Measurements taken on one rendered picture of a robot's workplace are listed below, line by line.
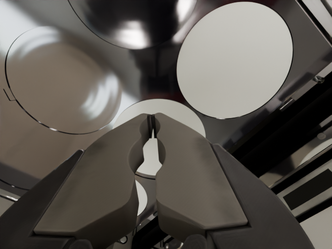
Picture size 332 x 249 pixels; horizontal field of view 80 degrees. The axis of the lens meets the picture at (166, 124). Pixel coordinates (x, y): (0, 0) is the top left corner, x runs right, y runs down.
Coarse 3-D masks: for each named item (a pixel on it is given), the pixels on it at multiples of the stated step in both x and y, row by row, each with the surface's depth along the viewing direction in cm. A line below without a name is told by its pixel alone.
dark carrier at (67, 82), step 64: (0, 0) 15; (64, 0) 15; (128, 0) 15; (192, 0) 15; (256, 0) 15; (0, 64) 17; (64, 64) 17; (128, 64) 17; (320, 64) 18; (0, 128) 20; (64, 128) 21
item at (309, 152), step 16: (304, 96) 22; (272, 112) 24; (288, 112) 23; (256, 128) 25; (272, 128) 24; (320, 128) 18; (240, 144) 26; (256, 144) 25; (304, 144) 19; (320, 144) 18; (272, 160) 21; (288, 160) 19; (304, 160) 18; (320, 160) 18; (256, 176) 21; (272, 176) 20; (288, 176) 19; (144, 224) 34; (176, 240) 26
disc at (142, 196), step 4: (136, 184) 25; (140, 184) 25; (140, 188) 25; (140, 192) 26; (144, 192) 26; (140, 196) 26; (144, 196) 26; (140, 200) 26; (144, 200) 26; (140, 204) 27; (144, 204) 27; (140, 208) 27; (144, 208) 27; (140, 212) 28
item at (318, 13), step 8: (296, 0) 16; (304, 0) 15; (312, 0) 15; (320, 0) 15; (304, 8) 16; (312, 8) 15; (320, 8) 15; (328, 8) 15; (312, 16) 16; (320, 16) 16; (328, 16) 15; (320, 24) 16; (328, 24) 16; (328, 32) 16; (328, 40) 17
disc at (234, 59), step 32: (192, 32) 16; (224, 32) 16; (256, 32) 16; (288, 32) 16; (192, 64) 17; (224, 64) 17; (256, 64) 18; (288, 64) 18; (192, 96) 19; (224, 96) 19; (256, 96) 19
